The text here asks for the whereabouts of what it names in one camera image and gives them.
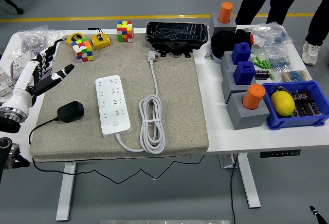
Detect empty clear plastic bag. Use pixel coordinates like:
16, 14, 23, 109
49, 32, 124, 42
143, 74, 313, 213
47, 29, 65, 45

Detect blue square peg block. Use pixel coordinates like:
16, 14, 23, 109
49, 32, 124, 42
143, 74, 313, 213
233, 61, 256, 86
231, 42, 252, 66

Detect white power strip cable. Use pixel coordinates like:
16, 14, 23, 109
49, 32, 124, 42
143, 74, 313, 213
115, 50, 167, 155

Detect square yellow tape measure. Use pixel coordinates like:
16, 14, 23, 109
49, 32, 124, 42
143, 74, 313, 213
87, 27, 112, 51

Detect round yellow black tape measure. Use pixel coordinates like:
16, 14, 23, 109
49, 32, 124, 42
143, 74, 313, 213
55, 32, 87, 48

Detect clear bag beige blue resistors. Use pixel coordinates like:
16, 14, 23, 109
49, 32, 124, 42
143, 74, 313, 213
281, 69, 313, 83

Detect white table leg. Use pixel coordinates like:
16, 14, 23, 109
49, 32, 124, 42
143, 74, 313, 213
56, 162, 77, 222
236, 153, 262, 209

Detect yellow lemon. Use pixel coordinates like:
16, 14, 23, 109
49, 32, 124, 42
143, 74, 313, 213
270, 90, 296, 118

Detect grey under-desk control box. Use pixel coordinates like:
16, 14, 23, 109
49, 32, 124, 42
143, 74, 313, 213
218, 154, 240, 170

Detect colourful puzzle cube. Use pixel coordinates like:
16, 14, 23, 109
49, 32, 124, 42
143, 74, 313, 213
70, 38, 95, 63
116, 20, 134, 43

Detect grey socket block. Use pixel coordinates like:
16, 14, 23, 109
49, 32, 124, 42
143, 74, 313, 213
208, 13, 237, 38
220, 51, 254, 72
221, 68, 257, 104
226, 92, 270, 131

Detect black hanging power cable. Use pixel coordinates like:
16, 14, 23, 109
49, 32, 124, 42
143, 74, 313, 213
229, 154, 239, 224

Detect dark brown capacitor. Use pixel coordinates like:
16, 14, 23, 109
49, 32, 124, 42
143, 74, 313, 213
309, 102, 324, 117
254, 70, 270, 80
293, 102, 313, 118
291, 90, 315, 104

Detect purple tray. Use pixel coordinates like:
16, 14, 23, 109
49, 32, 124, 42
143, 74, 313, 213
10, 53, 29, 81

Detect blue plastic bin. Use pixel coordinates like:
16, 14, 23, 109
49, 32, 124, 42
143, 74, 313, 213
261, 80, 329, 131

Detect white label packet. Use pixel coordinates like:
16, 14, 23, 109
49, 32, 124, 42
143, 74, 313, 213
253, 35, 267, 47

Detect pale blue dish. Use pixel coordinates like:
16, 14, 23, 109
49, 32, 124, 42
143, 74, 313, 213
210, 48, 223, 64

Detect black metal clip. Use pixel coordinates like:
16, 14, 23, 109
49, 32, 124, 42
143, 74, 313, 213
273, 85, 293, 96

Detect black plug adapter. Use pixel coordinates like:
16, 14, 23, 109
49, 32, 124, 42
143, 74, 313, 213
57, 100, 85, 124

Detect large clear bag blue resistors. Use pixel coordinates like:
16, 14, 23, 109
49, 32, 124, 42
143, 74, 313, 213
250, 22, 294, 49

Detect orange cylinder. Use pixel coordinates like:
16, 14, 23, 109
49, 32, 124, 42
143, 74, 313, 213
218, 2, 234, 24
242, 84, 266, 110

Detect clear bag metal nuts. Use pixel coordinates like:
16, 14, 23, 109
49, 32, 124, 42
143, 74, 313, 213
7, 25, 50, 60

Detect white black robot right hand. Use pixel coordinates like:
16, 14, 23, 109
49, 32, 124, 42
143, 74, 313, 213
309, 206, 329, 224

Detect white power strip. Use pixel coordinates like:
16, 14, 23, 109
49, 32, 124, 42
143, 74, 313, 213
95, 74, 133, 139

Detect white circuit breaker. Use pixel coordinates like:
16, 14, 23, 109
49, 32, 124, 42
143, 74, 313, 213
0, 66, 16, 98

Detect grey-brown mat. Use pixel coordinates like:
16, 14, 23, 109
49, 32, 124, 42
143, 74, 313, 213
29, 32, 209, 163

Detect small clear bag blue resistors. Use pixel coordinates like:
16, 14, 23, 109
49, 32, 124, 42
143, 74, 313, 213
264, 46, 293, 70

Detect black plastic-wrapped device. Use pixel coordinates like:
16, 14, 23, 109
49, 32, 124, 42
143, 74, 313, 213
145, 21, 208, 58

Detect person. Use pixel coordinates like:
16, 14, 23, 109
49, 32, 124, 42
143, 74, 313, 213
235, 0, 313, 27
301, 0, 329, 67

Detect white socket box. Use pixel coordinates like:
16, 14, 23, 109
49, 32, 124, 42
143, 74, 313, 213
12, 53, 33, 79

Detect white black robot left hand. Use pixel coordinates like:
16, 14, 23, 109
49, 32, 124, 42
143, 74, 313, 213
1, 40, 75, 117

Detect black desk control panel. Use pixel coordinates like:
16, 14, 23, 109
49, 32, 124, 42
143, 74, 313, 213
260, 149, 301, 158

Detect black adapter cord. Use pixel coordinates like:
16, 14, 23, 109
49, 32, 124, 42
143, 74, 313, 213
28, 117, 205, 184

